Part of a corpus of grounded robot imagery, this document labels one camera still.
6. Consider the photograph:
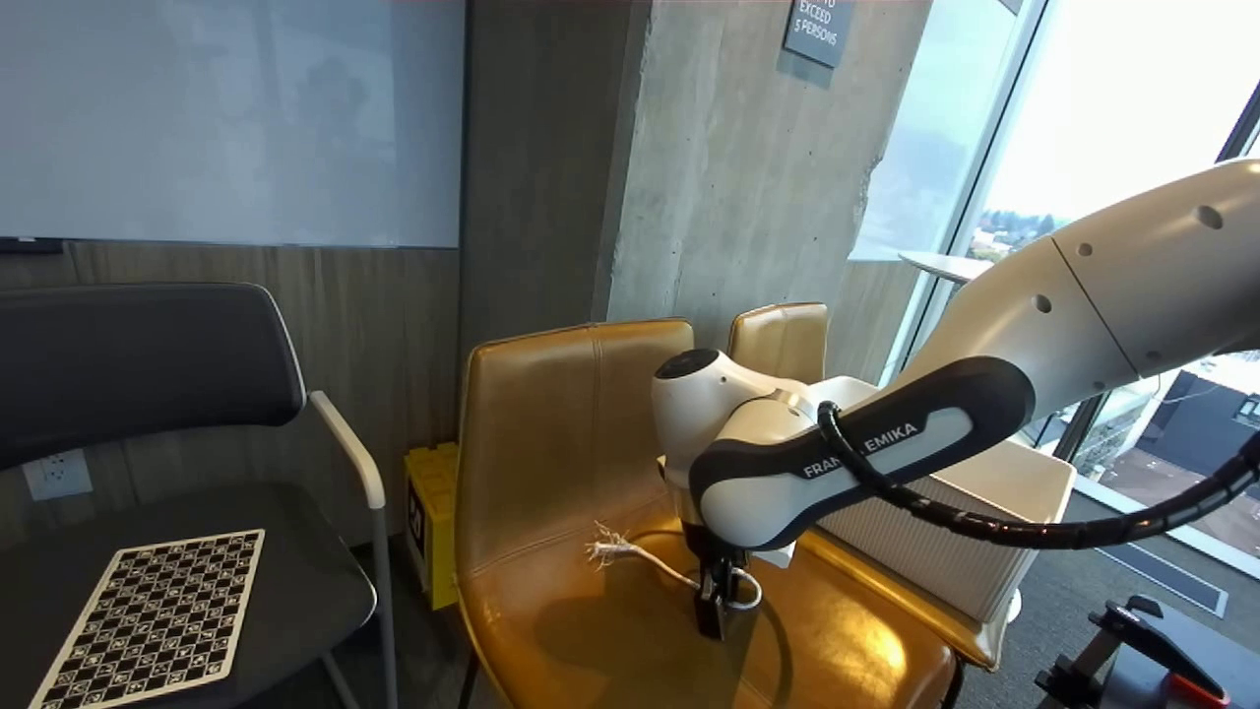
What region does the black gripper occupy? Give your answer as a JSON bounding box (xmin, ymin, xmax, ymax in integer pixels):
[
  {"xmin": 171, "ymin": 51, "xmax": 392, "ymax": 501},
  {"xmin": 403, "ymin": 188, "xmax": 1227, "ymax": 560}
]
[{"xmin": 686, "ymin": 525, "xmax": 744, "ymax": 639}]

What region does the dark grey armchair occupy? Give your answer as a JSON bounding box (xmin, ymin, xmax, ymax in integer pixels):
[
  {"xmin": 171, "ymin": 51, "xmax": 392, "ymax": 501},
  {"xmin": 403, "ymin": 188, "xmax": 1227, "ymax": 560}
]
[{"xmin": 0, "ymin": 284, "xmax": 399, "ymax": 709}]

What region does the white plastic basket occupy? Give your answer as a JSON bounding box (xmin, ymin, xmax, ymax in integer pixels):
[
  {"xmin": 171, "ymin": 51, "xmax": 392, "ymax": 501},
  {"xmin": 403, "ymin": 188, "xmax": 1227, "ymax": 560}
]
[{"xmin": 819, "ymin": 442, "xmax": 1074, "ymax": 623}]

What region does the black white patterned board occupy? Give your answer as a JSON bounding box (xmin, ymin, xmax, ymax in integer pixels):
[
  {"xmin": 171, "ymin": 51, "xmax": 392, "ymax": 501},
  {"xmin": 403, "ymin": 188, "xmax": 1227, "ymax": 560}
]
[{"xmin": 26, "ymin": 526, "xmax": 268, "ymax": 709}]

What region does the grey occupancy sign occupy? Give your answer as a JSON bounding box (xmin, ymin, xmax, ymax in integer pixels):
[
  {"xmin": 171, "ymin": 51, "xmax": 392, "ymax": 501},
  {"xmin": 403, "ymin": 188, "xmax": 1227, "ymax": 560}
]
[{"xmin": 782, "ymin": 0, "xmax": 856, "ymax": 72}]

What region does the golden chair with ropes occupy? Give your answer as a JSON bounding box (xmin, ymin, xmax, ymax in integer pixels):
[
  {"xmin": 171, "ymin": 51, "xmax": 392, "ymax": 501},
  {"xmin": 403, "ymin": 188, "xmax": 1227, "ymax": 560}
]
[{"xmin": 458, "ymin": 317, "xmax": 962, "ymax": 709}]

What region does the black red clamp tool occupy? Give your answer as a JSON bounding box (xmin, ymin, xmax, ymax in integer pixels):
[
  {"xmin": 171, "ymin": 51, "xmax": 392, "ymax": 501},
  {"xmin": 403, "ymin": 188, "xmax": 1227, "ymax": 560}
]
[{"xmin": 1035, "ymin": 595, "xmax": 1260, "ymax": 709}]

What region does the wall whiteboard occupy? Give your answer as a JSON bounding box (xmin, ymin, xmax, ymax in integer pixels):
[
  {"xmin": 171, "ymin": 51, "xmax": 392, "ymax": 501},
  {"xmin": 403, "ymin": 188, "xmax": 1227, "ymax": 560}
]
[{"xmin": 0, "ymin": 0, "xmax": 463, "ymax": 249}]

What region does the white round table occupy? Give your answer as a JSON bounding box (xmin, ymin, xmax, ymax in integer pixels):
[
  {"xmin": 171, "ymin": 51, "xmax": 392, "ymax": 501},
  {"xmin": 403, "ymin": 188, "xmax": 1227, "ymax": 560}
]
[{"xmin": 903, "ymin": 253, "xmax": 991, "ymax": 284}]

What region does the short white rope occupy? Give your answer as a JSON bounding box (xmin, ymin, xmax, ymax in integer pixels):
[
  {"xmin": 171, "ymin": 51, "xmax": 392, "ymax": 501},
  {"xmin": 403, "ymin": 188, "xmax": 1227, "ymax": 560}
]
[{"xmin": 585, "ymin": 521, "xmax": 769, "ymax": 618}]

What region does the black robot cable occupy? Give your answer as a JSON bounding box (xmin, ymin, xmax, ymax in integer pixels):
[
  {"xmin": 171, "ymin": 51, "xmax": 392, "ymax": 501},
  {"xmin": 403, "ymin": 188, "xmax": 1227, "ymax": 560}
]
[{"xmin": 815, "ymin": 397, "xmax": 1260, "ymax": 550}]

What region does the yellow box on floor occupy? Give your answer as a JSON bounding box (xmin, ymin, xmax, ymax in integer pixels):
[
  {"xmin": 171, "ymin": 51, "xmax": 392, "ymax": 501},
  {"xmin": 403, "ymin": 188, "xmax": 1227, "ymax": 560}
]
[{"xmin": 405, "ymin": 442, "xmax": 458, "ymax": 611}]

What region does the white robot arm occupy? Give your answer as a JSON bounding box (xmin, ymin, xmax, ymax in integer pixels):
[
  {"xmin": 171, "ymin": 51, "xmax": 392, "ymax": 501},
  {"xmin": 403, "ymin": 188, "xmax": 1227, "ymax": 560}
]
[{"xmin": 648, "ymin": 156, "xmax": 1260, "ymax": 634}]

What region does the golden chair under basket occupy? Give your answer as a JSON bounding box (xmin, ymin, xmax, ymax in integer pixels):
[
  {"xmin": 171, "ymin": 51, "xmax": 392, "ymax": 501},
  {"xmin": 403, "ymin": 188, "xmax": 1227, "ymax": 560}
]
[{"xmin": 727, "ymin": 300, "xmax": 1001, "ymax": 666}]

